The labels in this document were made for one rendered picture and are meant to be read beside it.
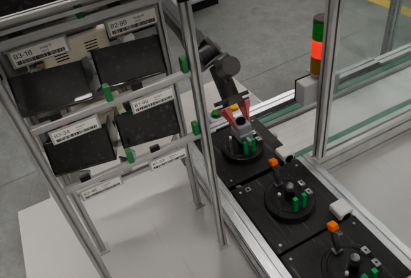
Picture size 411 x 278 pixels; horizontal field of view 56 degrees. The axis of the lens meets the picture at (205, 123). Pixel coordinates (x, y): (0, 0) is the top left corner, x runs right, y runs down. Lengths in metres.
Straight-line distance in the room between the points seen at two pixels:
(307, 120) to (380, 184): 0.33
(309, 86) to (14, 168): 2.43
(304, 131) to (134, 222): 0.66
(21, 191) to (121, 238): 1.71
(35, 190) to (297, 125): 1.94
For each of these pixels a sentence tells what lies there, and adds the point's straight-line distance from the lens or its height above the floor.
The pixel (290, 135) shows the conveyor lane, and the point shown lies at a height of 0.92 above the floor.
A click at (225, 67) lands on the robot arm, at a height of 1.27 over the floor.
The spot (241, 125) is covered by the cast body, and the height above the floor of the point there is 1.09.
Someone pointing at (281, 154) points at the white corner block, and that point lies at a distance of 1.23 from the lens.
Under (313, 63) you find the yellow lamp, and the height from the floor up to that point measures 1.29.
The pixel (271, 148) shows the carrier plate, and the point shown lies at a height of 0.97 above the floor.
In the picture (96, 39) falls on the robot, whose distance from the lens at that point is 1.64.
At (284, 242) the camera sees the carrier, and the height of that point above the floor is 0.97.
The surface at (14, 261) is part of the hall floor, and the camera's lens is 2.55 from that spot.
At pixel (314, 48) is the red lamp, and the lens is 1.04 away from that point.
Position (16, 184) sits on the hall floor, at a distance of 2.97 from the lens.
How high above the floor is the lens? 1.87
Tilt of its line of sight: 40 degrees down
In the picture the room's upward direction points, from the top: 9 degrees counter-clockwise
